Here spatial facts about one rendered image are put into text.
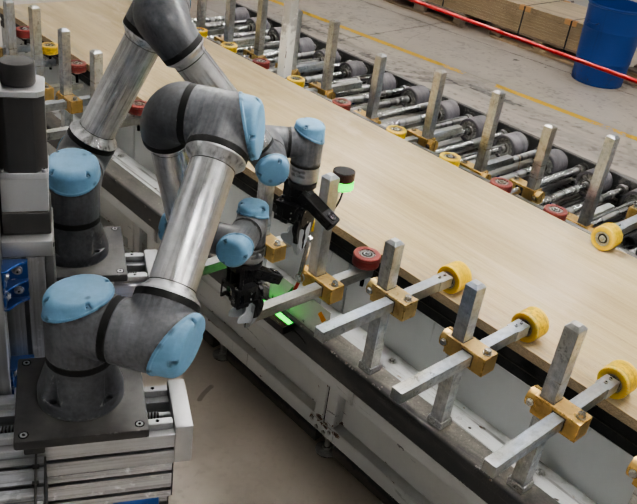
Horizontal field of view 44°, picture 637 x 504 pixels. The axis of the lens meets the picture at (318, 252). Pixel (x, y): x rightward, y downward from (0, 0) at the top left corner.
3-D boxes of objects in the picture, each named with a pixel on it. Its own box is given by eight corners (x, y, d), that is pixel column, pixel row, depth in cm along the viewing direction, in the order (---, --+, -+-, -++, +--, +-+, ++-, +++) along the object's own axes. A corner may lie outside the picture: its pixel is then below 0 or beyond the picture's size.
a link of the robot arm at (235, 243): (198, 262, 177) (214, 240, 187) (246, 273, 176) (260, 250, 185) (200, 232, 174) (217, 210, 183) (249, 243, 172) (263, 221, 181)
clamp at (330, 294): (329, 305, 216) (331, 290, 214) (297, 281, 224) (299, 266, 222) (344, 299, 220) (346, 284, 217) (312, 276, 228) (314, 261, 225)
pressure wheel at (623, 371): (624, 368, 179) (592, 366, 185) (631, 401, 179) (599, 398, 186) (637, 359, 182) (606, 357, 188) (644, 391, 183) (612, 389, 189)
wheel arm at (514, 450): (493, 480, 153) (498, 467, 151) (479, 468, 155) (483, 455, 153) (624, 386, 184) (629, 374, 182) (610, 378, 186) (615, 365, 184)
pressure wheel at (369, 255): (361, 296, 226) (367, 262, 221) (342, 282, 231) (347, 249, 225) (380, 288, 231) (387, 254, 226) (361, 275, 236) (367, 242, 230)
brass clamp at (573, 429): (572, 444, 166) (579, 427, 163) (519, 407, 174) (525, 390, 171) (587, 433, 169) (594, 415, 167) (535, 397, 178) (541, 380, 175)
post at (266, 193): (254, 291, 243) (269, 148, 219) (248, 286, 245) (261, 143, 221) (263, 288, 246) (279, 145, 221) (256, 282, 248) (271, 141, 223)
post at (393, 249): (364, 395, 216) (395, 244, 191) (356, 388, 218) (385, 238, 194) (373, 390, 218) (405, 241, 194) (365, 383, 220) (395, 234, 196)
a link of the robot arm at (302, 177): (325, 164, 196) (310, 174, 190) (323, 180, 198) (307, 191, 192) (299, 154, 199) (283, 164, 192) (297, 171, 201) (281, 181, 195)
